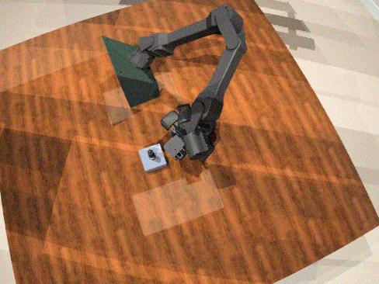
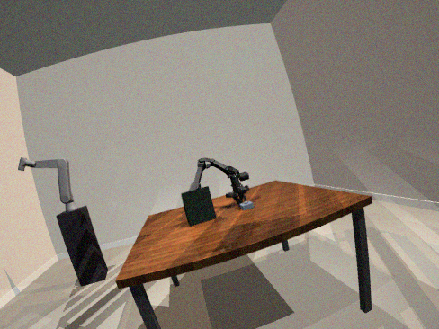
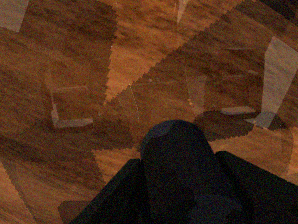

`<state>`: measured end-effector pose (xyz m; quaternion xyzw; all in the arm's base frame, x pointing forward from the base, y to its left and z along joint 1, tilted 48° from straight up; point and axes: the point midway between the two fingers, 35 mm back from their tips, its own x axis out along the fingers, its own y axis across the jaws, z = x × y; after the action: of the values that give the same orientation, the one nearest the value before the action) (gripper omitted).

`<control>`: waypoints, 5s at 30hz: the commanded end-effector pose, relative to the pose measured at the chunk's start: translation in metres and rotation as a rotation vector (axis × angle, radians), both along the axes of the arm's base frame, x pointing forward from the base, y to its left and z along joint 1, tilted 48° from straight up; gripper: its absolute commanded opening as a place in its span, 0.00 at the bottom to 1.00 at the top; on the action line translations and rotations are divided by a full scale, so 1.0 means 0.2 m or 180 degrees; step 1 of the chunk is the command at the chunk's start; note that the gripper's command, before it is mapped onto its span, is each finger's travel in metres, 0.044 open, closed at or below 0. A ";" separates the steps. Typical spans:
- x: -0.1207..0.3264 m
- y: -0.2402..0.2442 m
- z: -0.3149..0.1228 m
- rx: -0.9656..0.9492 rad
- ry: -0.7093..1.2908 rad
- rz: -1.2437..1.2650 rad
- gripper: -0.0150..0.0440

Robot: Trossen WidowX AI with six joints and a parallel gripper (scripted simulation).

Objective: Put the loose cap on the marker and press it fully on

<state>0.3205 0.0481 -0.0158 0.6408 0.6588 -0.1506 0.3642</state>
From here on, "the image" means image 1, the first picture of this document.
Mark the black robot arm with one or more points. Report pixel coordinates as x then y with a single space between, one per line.
208 105

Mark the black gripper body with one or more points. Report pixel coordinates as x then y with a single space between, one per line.
170 119

